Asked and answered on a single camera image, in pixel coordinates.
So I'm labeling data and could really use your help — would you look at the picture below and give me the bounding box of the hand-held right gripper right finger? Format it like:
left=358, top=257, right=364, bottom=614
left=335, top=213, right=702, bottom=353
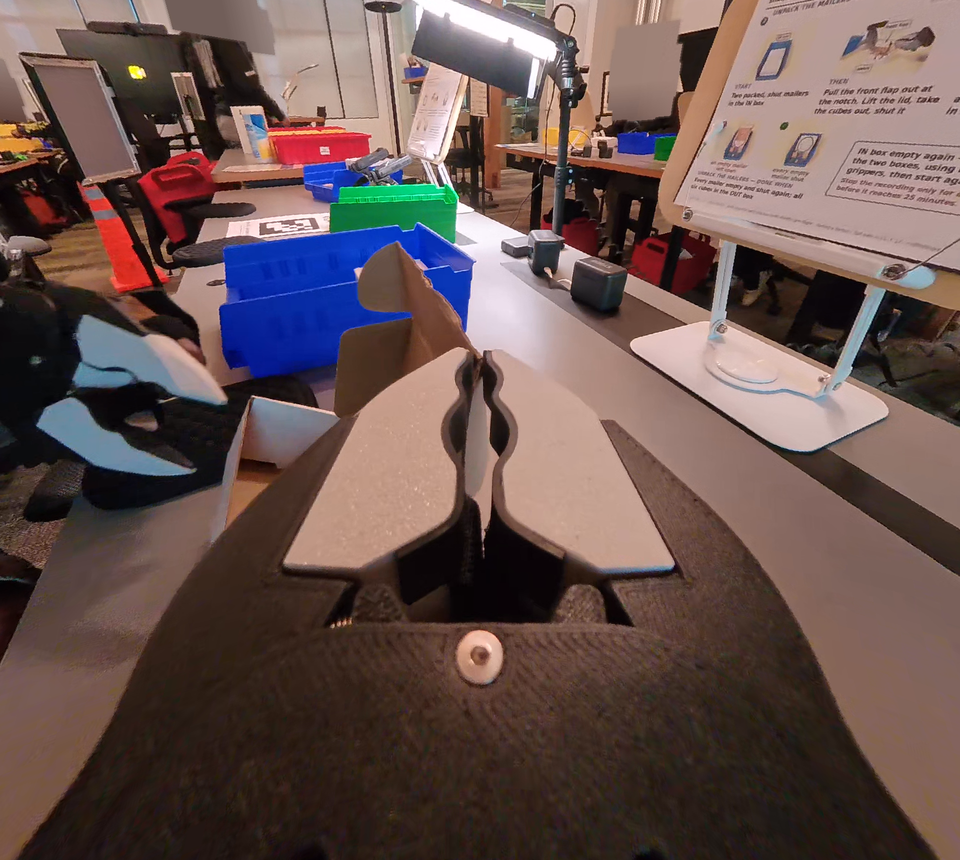
left=482, top=348, right=678, bottom=576

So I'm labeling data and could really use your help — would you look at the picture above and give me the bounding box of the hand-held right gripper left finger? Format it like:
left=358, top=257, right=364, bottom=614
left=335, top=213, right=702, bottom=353
left=282, top=348, right=483, bottom=587

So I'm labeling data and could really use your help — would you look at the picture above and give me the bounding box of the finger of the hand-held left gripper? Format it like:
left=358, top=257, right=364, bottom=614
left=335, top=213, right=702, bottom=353
left=36, top=395, right=198, bottom=478
left=73, top=314, right=228, bottom=405

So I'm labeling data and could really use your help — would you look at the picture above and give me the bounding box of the grey desk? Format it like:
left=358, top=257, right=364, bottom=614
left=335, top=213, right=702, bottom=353
left=0, top=188, right=960, bottom=860

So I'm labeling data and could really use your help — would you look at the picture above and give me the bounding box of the person's left hand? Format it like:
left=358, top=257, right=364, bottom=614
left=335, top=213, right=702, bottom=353
left=114, top=290, right=207, bottom=366

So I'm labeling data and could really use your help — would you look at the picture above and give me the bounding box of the orange traffic cone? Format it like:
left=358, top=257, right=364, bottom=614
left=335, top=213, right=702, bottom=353
left=78, top=181, right=170, bottom=292

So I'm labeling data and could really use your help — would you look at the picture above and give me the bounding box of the red office chair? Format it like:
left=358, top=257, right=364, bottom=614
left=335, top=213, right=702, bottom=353
left=138, top=152, right=260, bottom=268

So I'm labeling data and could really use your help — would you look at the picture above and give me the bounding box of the printed marker sheet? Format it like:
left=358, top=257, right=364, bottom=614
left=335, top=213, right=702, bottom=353
left=225, top=215, right=331, bottom=240

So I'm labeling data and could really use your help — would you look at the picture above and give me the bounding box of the white wooden document stand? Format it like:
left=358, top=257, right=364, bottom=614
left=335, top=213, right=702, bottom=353
left=630, top=0, right=960, bottom=454

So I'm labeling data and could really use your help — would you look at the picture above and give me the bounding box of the large dark battery case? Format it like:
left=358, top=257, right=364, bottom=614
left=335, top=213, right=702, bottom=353
left=570, top=257, right=629, bottom=313

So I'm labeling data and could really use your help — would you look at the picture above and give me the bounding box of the small dark battery case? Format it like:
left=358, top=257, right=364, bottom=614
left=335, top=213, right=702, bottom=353
left=527, top=230, right=567, bottom=276

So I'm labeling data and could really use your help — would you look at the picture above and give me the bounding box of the black framed marker board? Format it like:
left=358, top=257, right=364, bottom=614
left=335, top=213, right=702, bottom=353
left=18, top=53, right=170, bottom=291

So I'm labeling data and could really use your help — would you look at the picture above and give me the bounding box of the red bag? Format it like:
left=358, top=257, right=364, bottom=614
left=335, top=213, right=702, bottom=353
left=633, top=233, right=714, bottom=294

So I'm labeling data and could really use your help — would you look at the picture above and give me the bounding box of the green plastic bin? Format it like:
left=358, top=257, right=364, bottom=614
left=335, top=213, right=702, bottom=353
left=330, top=183, right=459, bottom=244

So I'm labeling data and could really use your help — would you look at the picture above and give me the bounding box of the red plastic bin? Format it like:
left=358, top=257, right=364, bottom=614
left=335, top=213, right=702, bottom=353
left=266, top=128, right=372, bottom=165

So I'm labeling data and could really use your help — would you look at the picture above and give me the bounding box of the black monitor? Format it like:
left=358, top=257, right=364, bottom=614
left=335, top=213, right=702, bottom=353
left=56, top=23, right=226, bottom=141

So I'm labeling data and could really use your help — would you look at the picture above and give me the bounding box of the idle grey gripper tool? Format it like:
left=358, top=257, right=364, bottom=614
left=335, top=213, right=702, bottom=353
left=347, top=147, right=415, bottom=188

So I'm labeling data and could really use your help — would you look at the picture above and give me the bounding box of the wooden edged table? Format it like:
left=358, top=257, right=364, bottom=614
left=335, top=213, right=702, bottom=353
left=495, top=140, right=676, bottom=238

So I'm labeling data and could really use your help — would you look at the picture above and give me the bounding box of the black light stand pole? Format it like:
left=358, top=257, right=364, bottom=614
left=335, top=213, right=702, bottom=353
left=551, top=5, right=588, bottom=238

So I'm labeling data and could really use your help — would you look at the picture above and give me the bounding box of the instruction sheet stand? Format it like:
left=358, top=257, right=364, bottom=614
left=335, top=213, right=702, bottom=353
left=405, top=65, right=471, bottom=165

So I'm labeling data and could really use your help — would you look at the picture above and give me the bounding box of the black floor lamp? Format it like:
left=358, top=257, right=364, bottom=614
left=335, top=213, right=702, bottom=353
left=365, top=1, right=402, bottom=133

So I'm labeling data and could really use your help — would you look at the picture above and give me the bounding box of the LED light panel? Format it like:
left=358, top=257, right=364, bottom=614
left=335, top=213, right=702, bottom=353
left=408, top=0, right=579, bottom=99

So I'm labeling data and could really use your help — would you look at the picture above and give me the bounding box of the printed instruction sheet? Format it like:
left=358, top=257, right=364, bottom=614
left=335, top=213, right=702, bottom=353
left=675, top=0, right=960, bottom=268

